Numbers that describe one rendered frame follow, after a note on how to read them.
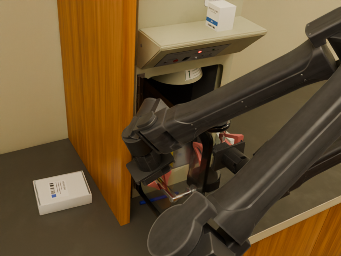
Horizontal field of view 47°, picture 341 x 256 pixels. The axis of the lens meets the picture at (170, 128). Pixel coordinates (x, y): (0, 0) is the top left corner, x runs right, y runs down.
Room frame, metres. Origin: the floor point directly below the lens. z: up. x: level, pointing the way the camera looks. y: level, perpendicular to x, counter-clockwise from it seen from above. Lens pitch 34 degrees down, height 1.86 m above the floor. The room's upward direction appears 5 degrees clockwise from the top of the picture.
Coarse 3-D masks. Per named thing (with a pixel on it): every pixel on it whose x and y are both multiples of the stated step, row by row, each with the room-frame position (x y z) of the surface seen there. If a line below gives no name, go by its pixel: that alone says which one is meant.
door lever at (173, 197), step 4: (156, 180) 0.73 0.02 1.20; (160, 180) 0.73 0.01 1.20; (160, 184) 0.72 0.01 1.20; (164, 184) 0.72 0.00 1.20; (160, 188) 0.71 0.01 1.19; (164, 188) 0.70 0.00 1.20; (168, 188) 0.70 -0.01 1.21; (188, 188) 0.70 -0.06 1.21; (164, 192) 0.70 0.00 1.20; (168, 192) 0.69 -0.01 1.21; (172, 192) 0.69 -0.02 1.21; (184, 192) 0.70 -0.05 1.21; (188, 192) 0.70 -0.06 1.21; (168, 196) 0.68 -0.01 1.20; (172, 196) 0.68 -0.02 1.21; (176, 196) 0.68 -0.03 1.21; (180, 196) 0.68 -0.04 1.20; (184, 196) 0.69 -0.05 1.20; (188, 196) 0.70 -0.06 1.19; (172, 200) 0.67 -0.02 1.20; (176, 200) 0.67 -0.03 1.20
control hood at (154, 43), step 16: (240, 16) 1.09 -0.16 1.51; (144, 32) 0.91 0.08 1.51; (160, 32) 0.92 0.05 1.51; (176, 32) 0.93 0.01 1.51; (192, 32) 0.94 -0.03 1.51; (208, 32) 0.95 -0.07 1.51; (224, 32) 0.96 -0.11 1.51; (240, 32) 0.97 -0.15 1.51; (256, 32) 0.99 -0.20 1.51; (144, 48) 0.89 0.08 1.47; (160, 48) 0.83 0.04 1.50; (176, 48) 0.86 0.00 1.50; (192, 48) 0.90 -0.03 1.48; (240, 48) 1.04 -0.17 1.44; (144, 64) 0.89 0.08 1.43
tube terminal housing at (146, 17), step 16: (144, 0) 0.93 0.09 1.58; (160, 0) 0.96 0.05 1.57; (176, 0) 0.98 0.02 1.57; (192, 0) 1.01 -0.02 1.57; (224, 0) 1.06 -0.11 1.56; (240, 0) 1.09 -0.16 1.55; (144, 16) 0.94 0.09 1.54; (160, 16) 0.96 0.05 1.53; (176, 16) 0.98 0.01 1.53; (192, 16) 1.01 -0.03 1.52; (176, 64) 0.99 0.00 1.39; (192, 64) 1.02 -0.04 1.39; (208, 64) 1.05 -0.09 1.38; (224, 64) 1.09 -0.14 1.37; (224, 80) 1.09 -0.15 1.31
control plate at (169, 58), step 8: (208, 48) 0.94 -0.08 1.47; (216, 48) 0.96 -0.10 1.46; (224, 48) 0.99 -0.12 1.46; (168, 56) 0.88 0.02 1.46; (176, 56) 0.90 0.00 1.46; (184, 56) 0.93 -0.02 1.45; (192, 56) 0.95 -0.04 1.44; (200, 56) 0.98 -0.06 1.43; (208, 56) 1.00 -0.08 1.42; (160, 64) 0.91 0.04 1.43; (168, 64) 0.94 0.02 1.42
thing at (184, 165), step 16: (144, 80) 0.90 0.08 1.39; (144, 96) 0.89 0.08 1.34; (160, 96) 0.83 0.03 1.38; (192, 144) 0.71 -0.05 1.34; (208, 144) 0.67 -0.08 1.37; (176, 160) 0.76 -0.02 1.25; (192, 160) 0.70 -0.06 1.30; (208, 160) 0.67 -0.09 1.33; (176, 176) 0.75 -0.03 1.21; (192, 176) 0.70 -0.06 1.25; (144, 192) 0.87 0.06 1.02; (160, 192) 0.80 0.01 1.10; (176, 192) 0.74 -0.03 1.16; (192, 192) 0.69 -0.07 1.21; (160, 208) 0.79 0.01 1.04
